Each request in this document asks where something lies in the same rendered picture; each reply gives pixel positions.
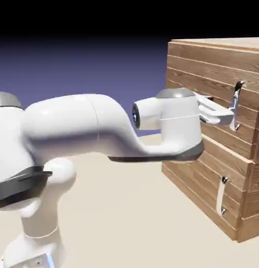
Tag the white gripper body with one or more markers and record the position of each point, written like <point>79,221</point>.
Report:
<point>217,111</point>

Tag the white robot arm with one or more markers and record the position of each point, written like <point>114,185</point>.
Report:
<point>79,121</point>

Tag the light wood cabinet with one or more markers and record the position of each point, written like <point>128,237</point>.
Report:
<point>225,146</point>

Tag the wood cabinet door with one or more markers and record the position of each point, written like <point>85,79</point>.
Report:
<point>225,178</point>
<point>217,69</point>

